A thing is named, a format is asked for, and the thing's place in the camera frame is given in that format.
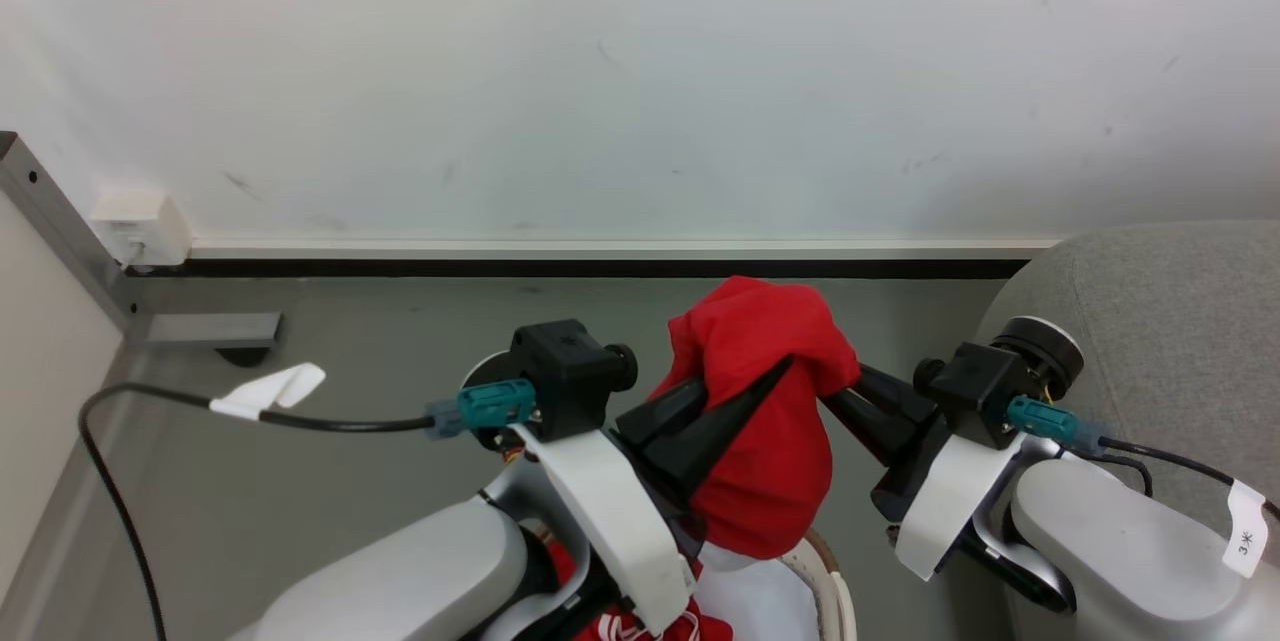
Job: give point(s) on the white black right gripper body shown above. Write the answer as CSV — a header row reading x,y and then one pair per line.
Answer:
x,y
945,496

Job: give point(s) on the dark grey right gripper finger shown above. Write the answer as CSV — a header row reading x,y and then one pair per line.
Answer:
x,y
890,391
865,426

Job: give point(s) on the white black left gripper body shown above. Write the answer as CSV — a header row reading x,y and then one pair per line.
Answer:
x,y
610,511

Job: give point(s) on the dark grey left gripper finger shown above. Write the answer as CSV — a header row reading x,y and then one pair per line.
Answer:
x,y
660,411
715,426

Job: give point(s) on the red garment with white trim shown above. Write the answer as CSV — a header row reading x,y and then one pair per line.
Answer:
x,y
765,391

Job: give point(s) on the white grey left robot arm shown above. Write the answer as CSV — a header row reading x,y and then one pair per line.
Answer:
x,y
400,581

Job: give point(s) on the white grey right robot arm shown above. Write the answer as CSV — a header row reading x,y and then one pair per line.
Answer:
x,y
1110,541

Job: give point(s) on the white laundry basket brown rim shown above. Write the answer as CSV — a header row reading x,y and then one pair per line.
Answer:
x,y
830,586

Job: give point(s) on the pale blue white clothing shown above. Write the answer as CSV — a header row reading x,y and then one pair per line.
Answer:
x,y
765,596

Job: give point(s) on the white black baseboard strip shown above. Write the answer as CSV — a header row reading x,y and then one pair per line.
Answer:
x,y
600,259

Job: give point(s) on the grey fabric sofa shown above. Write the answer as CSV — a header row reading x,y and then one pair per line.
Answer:
x,y
1160,321

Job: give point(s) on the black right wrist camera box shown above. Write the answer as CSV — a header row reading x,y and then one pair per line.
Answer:
x,y
975,386

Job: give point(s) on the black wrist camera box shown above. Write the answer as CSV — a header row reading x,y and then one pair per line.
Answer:
x,y
565,371
975,386

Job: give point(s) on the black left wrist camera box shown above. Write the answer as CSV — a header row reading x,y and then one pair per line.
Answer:
x,y
565,371

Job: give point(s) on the teal right camera connector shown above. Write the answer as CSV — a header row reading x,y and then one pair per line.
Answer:
x,y
1045,418

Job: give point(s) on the teal camera connector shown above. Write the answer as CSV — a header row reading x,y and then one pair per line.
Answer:
x,y
1045,418
490,404

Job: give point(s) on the teal left camera connector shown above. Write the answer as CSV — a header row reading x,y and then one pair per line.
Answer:
x,y
490,404

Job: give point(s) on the black frame foot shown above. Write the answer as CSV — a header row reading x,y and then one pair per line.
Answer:
x,y
242,355

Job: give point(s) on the white wall socket box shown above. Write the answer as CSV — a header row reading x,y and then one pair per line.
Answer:
x,y
140,226

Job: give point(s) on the grey metal frame post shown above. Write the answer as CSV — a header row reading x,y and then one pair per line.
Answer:
x,y
70,231

